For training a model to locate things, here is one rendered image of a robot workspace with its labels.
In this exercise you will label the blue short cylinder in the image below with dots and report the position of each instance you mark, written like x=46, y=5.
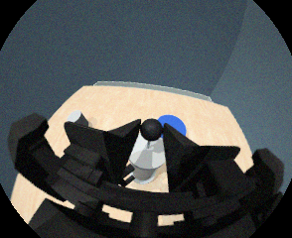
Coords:
x=175, y=122

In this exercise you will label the grey cylinder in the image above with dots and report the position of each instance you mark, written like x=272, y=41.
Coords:
x=78, y=118

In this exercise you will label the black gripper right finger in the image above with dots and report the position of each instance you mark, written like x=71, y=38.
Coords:
x=184, y=157

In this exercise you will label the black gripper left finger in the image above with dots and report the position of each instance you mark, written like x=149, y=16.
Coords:
x=115, y=146

